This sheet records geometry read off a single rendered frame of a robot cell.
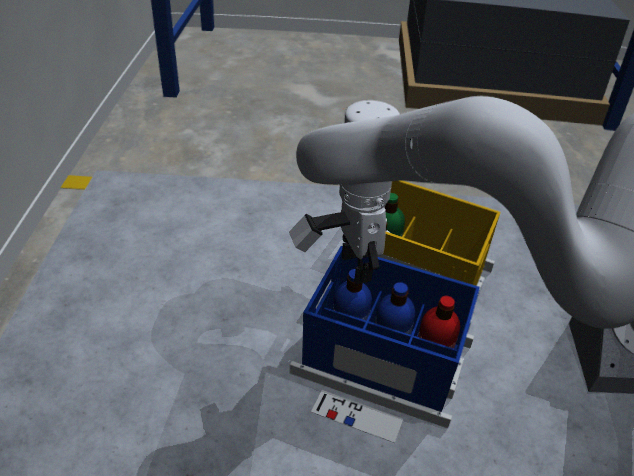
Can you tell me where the white paper pick list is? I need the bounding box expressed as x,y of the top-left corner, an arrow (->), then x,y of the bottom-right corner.
311,390 -> 403,443

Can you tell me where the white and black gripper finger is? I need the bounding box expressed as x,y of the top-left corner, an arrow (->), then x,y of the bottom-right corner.
342,234 -> 357,260
354,241 -> 379,284

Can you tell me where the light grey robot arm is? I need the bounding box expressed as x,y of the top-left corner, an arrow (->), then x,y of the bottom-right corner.
296,96 -> 634,354

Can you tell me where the green bottle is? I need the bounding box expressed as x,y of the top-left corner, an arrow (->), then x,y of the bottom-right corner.
384,193 -> 405,237

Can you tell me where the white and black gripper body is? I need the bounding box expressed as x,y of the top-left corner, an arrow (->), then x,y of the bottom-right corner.
341,200 -> 386,259

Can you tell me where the red bottle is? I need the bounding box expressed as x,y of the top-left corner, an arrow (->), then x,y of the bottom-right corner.
418,296 -> 460,348

